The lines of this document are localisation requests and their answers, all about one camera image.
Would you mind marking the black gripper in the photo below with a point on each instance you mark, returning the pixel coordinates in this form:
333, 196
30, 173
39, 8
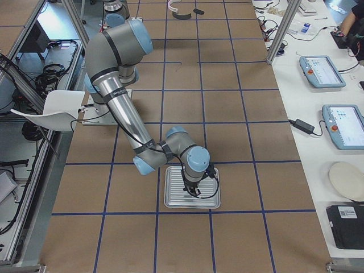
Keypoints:
190, 184

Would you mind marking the silver metal tray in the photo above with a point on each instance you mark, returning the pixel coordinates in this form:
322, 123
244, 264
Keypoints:
176, 197

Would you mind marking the black power adapter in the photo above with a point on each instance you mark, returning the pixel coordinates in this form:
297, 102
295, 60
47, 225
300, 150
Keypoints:
302, 126

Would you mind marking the white chair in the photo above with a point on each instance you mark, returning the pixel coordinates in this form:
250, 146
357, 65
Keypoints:
60, 109

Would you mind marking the white round plate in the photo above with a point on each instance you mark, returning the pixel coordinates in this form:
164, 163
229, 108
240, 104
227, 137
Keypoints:
347, 180

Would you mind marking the black box with label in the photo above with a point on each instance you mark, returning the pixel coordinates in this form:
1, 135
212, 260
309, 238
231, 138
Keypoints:
346, 222

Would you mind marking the blue teach pendant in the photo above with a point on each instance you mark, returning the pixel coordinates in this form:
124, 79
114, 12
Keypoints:
345, 126
321, 72

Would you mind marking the green brake shoe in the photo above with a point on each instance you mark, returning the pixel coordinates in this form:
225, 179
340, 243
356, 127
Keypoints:
181, 16

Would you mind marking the black brake pad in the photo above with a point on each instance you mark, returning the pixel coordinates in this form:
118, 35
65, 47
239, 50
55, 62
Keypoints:
198, 11

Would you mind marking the aluminium frame post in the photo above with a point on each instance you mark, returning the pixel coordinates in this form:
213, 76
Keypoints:
282, 30

